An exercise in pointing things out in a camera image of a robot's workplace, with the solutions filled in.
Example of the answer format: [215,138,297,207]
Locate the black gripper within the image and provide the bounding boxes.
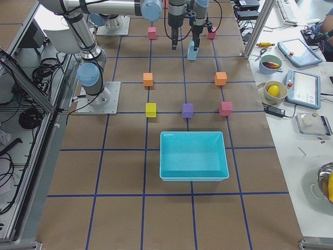
[191,19,212,51]
[170,25,181,50]

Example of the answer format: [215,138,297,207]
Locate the light blue foam block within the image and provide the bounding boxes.
[187,40,196,54]
[187,51,198,61]

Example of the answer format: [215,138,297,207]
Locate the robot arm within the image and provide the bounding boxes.
[39,1,163,106]
[191,0,212,51]

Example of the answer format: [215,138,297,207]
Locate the red foam block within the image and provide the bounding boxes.
[148,27,157,40]
[219,102,233,116]
[207,27,217,40]

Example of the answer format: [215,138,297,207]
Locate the orange foam block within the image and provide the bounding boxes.
[214,72,227,86]
[143,72,153,87]

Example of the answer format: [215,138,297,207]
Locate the scissors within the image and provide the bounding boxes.
[255,48,267,61]

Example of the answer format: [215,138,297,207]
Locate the yellow foam block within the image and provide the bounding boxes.
[145,103,157,118]

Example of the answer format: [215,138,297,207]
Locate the green bowl with eggplant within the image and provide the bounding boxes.
[259,55,282,74]

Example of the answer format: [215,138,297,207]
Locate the beige bowl with lemon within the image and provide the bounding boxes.
[263,81,288,104]

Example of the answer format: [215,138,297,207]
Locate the white keyboard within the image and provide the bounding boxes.
[275,0,298,25]

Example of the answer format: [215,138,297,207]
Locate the blue teach pendant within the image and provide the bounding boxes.
[284,70,321,110]
[277,39,322,67]

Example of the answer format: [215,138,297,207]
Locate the black power adapter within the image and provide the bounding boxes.
[264,106,285,118]

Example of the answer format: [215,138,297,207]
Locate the teal plastic bin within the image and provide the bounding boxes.
[160,131,229,182]

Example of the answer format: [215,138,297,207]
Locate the kitchen scale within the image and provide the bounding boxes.
[295,113,332,136]

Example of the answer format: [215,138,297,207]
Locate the steel bowl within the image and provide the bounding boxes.
[317,162,332,204]

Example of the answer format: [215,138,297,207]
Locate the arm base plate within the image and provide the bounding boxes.
[75,81,121,115]
[96,16,131,36]

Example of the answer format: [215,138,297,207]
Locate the aluminium frame post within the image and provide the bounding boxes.
[244,0,275,59]

